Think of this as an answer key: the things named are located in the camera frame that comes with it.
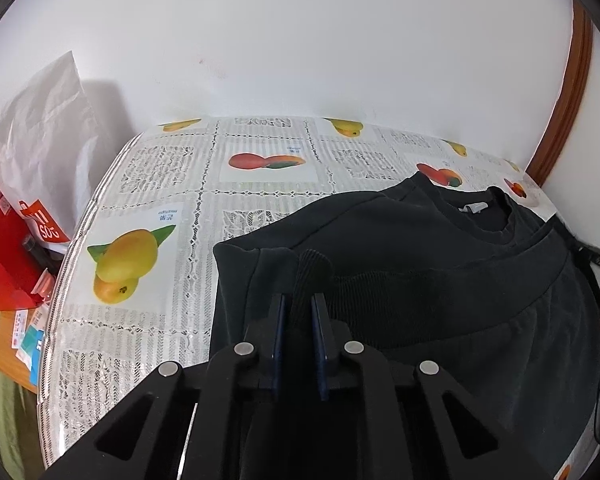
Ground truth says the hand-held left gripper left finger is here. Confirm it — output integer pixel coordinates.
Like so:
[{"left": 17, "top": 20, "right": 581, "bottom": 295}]
[{"left": 42, "top": 293, "right": 287, "bottom": 480}]

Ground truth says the red paper bag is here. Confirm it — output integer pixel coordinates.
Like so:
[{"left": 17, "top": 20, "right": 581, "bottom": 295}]
[{"left": 0, "top": 157, "right": 56, "bottom": 311}]

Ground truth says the fruit print lace tablecloth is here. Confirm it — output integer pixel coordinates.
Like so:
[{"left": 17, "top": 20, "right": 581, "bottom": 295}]
[{"left": 37, "top": 115, "right": 600, "bottom": 480}]

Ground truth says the small red white bag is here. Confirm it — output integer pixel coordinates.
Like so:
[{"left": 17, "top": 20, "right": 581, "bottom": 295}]
[{"left": 19, "top": 200, "right": 73, "bottom": 256}]

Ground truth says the white plastic bag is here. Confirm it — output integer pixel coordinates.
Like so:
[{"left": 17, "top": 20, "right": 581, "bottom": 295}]
[{"left": 0, "top": 50, "right": 136, "bottom": 241}]

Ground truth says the black sweatshirt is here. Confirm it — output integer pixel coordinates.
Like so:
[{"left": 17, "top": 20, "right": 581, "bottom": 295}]
[{"left": 209, "top": 171, "right": 600, "bottom": 480}]

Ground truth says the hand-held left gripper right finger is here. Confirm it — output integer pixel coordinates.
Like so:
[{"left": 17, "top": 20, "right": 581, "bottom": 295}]
[{"left": 313, "top": 294, "right": 551, "bottom": 480}]

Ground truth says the blue white small box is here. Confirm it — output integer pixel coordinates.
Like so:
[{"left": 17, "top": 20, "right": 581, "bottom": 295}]
[{"left": 16, "top": 329, "right": 45, "bottom": 367}]

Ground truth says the brown wooden door frame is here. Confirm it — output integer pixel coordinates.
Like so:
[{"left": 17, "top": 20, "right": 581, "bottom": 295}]
[{"left": 525, "top": 0, "right": 596, "bottom": 186}]

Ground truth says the green cloth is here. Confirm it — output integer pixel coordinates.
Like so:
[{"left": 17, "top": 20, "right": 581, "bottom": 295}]
[{"left": 0, "top": 380, "right": 43, "bottom": 480}]

